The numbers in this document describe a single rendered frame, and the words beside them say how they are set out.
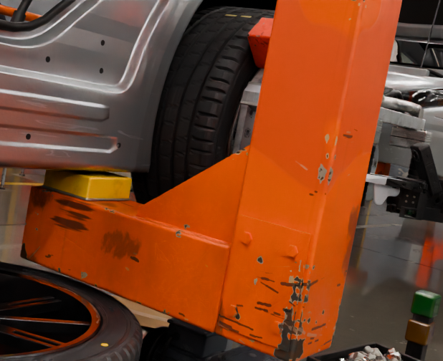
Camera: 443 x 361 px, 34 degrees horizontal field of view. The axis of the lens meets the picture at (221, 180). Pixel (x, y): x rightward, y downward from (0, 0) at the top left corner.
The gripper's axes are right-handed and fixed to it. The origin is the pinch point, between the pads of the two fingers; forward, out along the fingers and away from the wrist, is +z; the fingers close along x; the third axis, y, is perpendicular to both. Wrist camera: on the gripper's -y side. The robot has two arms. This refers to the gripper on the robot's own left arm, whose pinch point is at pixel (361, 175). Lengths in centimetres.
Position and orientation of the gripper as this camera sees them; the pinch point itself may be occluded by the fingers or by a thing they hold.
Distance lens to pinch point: 154.2
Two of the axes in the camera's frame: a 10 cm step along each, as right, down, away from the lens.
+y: -1.8, 9.8, 1.0
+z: -9.7, -1.6, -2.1
